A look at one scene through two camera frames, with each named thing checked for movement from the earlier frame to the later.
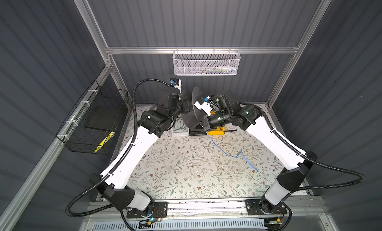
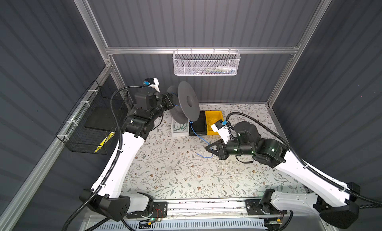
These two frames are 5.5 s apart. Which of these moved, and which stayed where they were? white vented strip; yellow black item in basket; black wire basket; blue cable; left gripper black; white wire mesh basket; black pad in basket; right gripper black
Moved: blue cable; right gripper black; left gripper black
Stayed: white vented strip; black pad in basket; yellow black item in basket; black wire basket; white wire mesh basket
